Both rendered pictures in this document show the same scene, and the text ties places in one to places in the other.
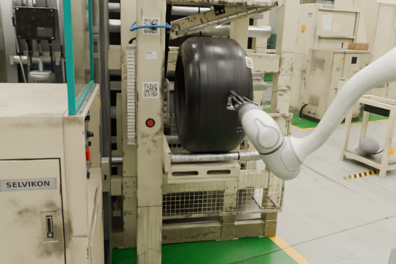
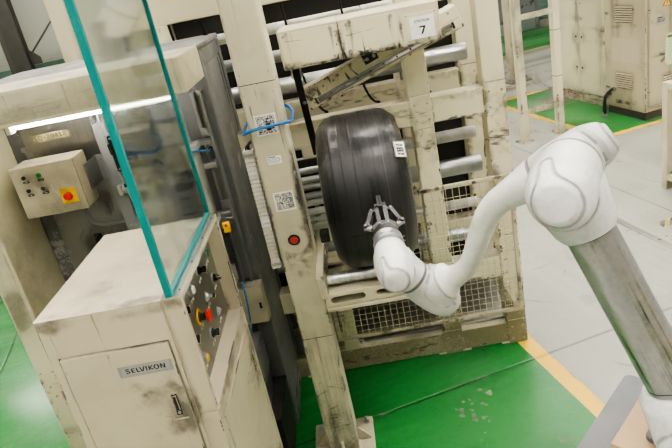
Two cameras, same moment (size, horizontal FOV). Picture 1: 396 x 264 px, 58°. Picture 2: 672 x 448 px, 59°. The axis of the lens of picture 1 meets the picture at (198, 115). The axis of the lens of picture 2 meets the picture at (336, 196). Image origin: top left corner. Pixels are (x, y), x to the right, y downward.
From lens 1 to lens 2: 0.71 m
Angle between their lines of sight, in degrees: 15
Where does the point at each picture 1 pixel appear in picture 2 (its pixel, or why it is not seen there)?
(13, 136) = (119, 326)
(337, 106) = (473, 234)
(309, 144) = (456, 275)
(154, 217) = (327, 349)
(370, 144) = not seen: outside the picture
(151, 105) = (290, 218)
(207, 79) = (344, 186)
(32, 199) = (153, 381)
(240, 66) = (386, 159)
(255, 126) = (380, 269)
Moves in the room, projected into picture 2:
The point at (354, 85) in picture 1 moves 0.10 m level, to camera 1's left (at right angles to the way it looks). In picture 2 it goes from (483, 211) to (441, 215)
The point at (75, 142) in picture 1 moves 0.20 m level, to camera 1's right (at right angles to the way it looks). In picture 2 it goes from (179, 323) to (250, 318)
